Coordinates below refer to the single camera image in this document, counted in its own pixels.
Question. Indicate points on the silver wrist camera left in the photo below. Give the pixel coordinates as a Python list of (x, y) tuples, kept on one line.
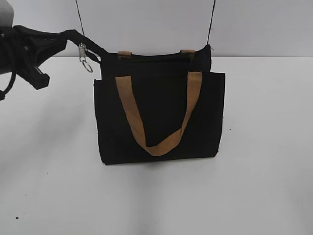
[(6, 13)]

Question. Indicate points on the black tote bag tan handles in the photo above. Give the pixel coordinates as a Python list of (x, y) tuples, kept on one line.
[(155, 108)]

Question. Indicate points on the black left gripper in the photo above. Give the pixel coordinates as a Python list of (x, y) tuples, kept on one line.
[(21, 48)]

